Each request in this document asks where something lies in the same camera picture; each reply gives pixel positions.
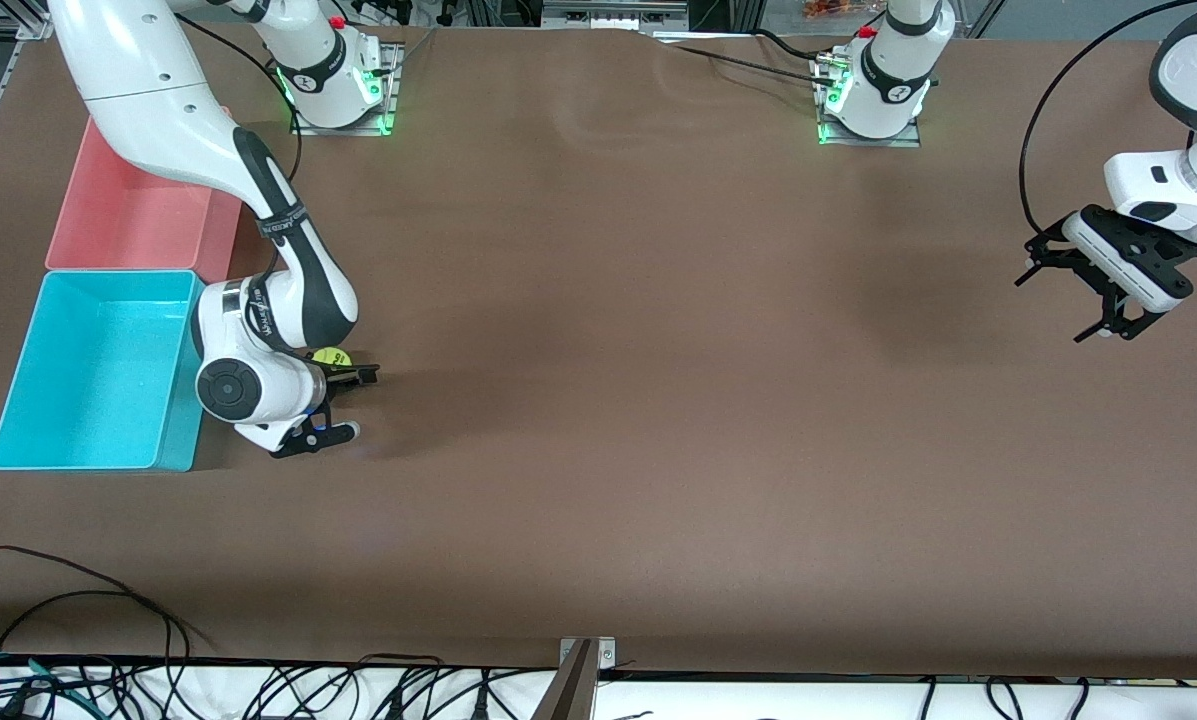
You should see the small aluminium bracket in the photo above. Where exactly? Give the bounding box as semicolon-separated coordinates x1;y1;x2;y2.
558;636;617;669

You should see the blue plastic bin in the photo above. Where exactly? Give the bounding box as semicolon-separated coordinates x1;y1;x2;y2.
0;268;207;473

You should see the pink plastic bin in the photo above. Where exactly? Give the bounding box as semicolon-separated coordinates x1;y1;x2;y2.
44;115;244;286

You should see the long looping black cable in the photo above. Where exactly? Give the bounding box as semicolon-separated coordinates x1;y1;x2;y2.
0;545;214;691

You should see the grey metal box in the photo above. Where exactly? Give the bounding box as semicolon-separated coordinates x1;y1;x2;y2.
541;0;689;31

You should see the grey metal bar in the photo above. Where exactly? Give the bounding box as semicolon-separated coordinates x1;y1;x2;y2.
530;640;599;720

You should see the teal cable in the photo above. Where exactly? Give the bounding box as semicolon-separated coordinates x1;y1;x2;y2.
0;650;89;701

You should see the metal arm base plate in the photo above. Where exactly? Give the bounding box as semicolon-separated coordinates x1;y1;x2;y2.
814;50;922;149
288;42;401;137

